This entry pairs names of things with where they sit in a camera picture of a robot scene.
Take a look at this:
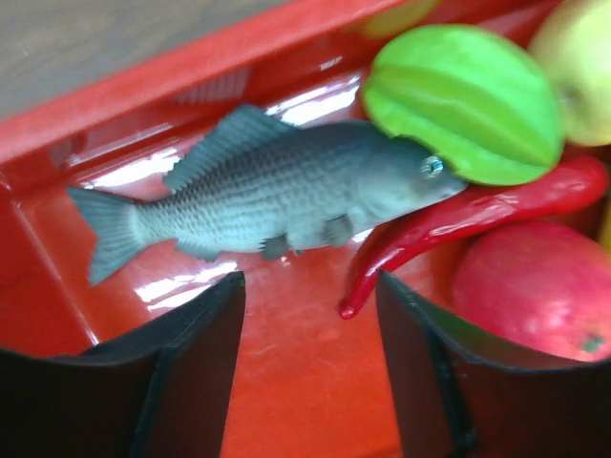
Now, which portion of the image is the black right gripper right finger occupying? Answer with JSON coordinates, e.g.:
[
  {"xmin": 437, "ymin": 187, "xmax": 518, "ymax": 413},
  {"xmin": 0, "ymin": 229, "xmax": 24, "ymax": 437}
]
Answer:
[{"xmin": 375, "ymin": 272, "xmax": 610, "ymax": 457}]

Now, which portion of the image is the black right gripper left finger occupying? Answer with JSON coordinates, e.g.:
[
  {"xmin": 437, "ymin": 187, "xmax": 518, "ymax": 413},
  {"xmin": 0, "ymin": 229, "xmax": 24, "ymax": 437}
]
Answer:
[{"xmin": 1, "ymin": 271, "xmax": 245, "ymax": 457}]

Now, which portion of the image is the grey toy fish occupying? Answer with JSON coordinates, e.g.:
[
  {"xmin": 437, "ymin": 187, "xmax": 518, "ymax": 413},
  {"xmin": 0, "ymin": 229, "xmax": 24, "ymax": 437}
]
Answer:
[{"xmin": 68, "ymin": 104, "xmax": 467, "ymax": 285}]

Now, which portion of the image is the red chili pepper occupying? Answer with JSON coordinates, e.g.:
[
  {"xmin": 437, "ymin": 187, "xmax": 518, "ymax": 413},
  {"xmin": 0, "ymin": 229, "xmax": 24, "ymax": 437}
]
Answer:
[{"xmin": 339, "ymin": 156, "xmax": 610, "ymax": 320}]

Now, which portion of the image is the red apple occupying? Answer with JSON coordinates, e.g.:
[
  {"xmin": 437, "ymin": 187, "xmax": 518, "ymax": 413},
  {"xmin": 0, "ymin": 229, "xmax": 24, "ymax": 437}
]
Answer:
[{"xmin": 452, "ymin": 220, "xmax": 610, "ymax": 363}]

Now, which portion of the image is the yellow apple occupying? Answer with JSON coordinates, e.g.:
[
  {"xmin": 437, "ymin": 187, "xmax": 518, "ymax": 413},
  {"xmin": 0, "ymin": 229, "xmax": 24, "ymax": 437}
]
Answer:
[{"xmin": 528, "ymin": 1, "xmax": 610, "ymax": 146}]

